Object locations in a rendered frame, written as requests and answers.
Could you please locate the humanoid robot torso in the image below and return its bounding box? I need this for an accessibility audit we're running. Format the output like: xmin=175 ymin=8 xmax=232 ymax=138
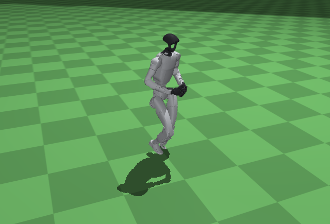
xmin=153 ymin=52 xmax=177 ymax=100

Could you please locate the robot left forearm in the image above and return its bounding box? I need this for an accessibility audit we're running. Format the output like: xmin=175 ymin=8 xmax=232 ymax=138
xmin=174 ymin=72 xmax=184 ymax=86

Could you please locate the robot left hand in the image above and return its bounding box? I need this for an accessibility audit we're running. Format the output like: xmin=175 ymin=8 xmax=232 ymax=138
xmin=179 ymin=82 xmax=187 ymax=97

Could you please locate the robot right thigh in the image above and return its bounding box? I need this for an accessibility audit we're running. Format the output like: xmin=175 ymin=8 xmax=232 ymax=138
xmin=150 ymin=94 xmax=174 ymax=138

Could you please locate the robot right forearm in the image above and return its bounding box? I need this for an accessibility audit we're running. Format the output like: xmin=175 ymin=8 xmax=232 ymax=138
xmin=146 ymin=79 xmax=172 ymax=94

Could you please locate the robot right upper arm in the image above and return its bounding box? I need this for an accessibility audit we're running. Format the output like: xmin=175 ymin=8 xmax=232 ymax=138
xmin=144 ymin=57 xmax=162 ymax=86

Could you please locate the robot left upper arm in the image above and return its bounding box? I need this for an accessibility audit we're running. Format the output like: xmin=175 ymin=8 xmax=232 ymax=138
xmin=172 ymin=51 xmax=181 ymax=76

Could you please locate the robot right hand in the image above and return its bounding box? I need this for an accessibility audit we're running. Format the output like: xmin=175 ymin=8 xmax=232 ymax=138
xmin=167 ymin=84 xmax=185 ymax=96

